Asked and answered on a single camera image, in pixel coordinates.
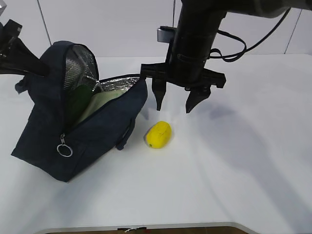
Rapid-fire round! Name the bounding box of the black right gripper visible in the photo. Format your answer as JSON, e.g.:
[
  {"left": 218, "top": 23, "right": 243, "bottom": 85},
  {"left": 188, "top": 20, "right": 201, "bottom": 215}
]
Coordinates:
[{"left": 140, "top": 48, "right": 226, "bottom": 114}]

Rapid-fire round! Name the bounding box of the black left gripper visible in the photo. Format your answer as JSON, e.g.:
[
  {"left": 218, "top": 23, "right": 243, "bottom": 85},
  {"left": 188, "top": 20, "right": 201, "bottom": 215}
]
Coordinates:
[{"left": 0, "top": 19, "right": 50, "bottom": 77}]

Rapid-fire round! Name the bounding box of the yellow lemon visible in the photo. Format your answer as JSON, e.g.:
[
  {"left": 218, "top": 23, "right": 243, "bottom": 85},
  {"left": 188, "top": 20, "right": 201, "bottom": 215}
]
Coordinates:
[{"left": 144, "top": 121, "right": 172, "bottom": 149}]

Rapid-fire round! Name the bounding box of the green cucumber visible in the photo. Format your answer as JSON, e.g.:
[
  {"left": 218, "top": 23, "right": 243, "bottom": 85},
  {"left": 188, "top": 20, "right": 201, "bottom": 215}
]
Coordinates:
[{"left": 65, "top": 85, "right": 93, "bottom": 128}]

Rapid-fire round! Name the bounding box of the glass container green lid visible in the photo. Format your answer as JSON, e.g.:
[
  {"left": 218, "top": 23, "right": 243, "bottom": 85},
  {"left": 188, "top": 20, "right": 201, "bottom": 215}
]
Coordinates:
[{"left": 74, "top": 90, "right": 127, "bottom": 126}]

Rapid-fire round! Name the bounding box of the dark blue lunch bag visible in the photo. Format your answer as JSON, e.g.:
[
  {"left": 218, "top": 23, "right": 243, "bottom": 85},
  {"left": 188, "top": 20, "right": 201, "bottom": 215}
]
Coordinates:
[{"left": 11, "top": 41, "right": 148, "bottom": 182}]

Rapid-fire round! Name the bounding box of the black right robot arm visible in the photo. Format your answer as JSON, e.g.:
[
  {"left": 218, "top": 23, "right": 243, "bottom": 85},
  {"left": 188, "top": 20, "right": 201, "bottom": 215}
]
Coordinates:
[{"left": 140, "top": 0, "right": 312, "bottom": 113}]

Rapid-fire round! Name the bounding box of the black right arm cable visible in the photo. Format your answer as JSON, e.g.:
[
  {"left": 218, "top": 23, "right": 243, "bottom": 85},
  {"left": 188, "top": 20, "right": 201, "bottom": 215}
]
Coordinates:
[{"left": 209, "top": 7, "right": 292, "bottom": 62}]

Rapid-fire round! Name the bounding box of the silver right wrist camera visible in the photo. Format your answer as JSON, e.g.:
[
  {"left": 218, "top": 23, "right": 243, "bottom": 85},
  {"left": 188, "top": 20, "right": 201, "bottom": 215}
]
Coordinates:
[{"left": 157, "top": 26, "right": 176, "bottom": 43}]

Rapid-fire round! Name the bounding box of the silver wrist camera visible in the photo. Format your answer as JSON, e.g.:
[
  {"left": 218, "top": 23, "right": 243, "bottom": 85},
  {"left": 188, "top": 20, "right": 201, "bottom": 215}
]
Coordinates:
[
  {"left": 0, "top": 0, "right": 7, "bottom": 16},
  {"left": 157, "top": 26, "right": 176, "bottom": 43}
]

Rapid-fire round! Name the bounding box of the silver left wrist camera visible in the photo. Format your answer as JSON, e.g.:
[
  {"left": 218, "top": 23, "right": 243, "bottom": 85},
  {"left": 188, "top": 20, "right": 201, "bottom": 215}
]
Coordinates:
[{"left": 0, "top": 0, "right": 7, "bottom": 16}]

